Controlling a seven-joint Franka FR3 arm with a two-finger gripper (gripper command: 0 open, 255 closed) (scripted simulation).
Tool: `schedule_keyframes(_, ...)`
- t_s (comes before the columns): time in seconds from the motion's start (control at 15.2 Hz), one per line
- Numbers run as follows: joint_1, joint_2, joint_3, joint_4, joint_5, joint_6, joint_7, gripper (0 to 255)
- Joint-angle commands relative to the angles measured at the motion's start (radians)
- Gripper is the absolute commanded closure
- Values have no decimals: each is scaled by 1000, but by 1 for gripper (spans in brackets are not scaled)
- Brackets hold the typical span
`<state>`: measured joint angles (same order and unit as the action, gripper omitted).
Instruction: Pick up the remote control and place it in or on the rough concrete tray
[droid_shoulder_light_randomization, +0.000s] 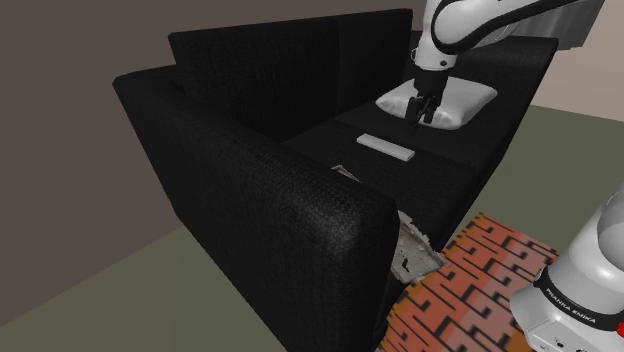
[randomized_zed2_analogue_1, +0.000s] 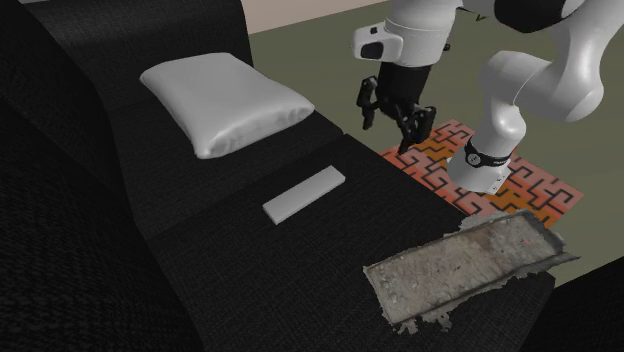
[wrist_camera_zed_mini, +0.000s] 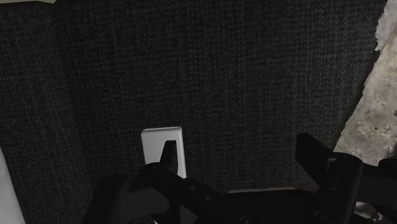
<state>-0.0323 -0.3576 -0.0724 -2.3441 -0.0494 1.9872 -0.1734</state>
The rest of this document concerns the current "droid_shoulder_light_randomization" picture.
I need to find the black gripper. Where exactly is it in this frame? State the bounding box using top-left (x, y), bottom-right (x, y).
top-left (405, 69), bottom-right (448, 126)

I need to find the white pillow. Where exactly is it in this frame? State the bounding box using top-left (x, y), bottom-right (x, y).
top-left (375, 76), bottom-right (499, 131)

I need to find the white remote control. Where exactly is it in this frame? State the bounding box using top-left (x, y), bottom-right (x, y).
top-left (356, 133), bottom-right (417, 163)

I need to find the grey mottled flat sheet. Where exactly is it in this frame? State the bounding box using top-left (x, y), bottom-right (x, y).
top-left (330, 164), bottom-right (448, 284)

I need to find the grey curtain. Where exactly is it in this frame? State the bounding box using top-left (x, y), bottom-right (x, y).
top-left (506, 0), bottom-right (607, 53)

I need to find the black fabric sofa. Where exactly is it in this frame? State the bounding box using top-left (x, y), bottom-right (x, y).
top-left (111, 8), bottom-right (560, 352)

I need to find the orange patterned robot stand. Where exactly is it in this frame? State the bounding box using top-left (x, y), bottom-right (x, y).
top-left (377, 211), bottom-right (562, 352)

